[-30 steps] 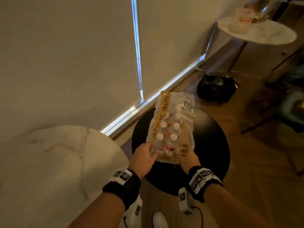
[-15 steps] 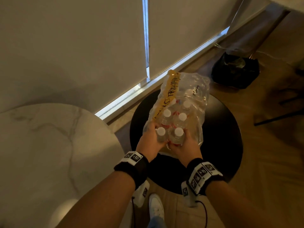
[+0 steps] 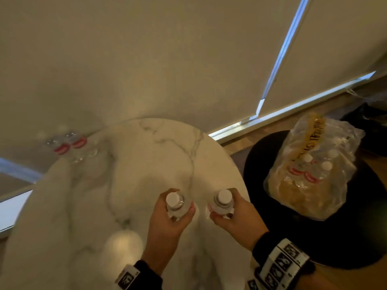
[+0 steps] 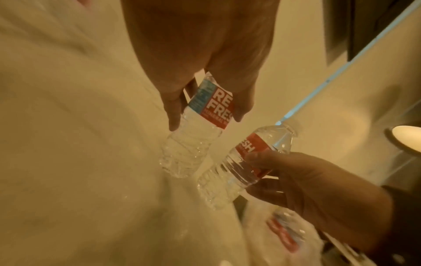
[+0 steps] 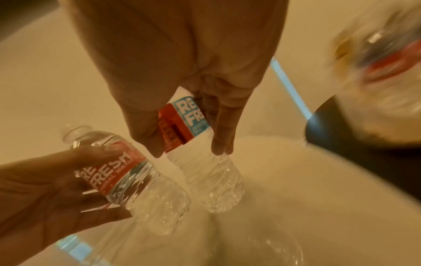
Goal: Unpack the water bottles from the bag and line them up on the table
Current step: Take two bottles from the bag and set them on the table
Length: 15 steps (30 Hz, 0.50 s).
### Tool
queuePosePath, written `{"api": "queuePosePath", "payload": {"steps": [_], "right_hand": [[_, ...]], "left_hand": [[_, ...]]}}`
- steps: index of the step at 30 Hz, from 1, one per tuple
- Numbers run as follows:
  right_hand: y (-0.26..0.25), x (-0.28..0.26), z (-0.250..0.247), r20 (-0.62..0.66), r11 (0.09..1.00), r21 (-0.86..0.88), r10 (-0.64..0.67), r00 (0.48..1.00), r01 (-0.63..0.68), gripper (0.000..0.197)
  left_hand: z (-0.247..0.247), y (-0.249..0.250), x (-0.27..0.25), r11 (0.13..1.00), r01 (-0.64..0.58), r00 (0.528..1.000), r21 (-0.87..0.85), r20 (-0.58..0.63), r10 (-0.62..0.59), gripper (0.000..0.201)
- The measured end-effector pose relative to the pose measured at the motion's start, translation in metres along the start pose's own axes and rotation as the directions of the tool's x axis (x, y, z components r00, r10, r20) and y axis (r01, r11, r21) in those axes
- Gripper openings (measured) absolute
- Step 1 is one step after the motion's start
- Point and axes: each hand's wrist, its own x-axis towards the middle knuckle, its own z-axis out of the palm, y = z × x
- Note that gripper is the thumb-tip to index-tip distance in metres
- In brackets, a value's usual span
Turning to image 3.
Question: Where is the white marble table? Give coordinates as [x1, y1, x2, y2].
[0, 117, 260, 290]

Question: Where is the black round stool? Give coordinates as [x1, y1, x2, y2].
[243, 129, 387, 271]

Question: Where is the person's right hand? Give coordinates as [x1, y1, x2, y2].
[208, 187, 269, 251]

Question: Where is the black wristband with markers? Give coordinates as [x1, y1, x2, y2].
[114, 260, 163, 290]
[248, 232, 316, 290]

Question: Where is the person's right forearm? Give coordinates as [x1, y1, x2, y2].
[295, 270, 333, 290]

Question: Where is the beige roller blind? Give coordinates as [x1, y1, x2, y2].
[0, 173, 37, 198]
[260, 0, 387, 117]
[0, 0, 303, 178]

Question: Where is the black left wristband with markers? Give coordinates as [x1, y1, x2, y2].
[114, 260, 163, 290]

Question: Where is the plastic-wrapped water bottle pack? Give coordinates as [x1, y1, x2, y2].
[263, 113, 366, 222]

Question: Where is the black right wristband with markers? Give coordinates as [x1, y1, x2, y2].
[248, 232, 316, 290]

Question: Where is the person's left hand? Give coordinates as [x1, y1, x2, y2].
[141, 188, 196, 275]

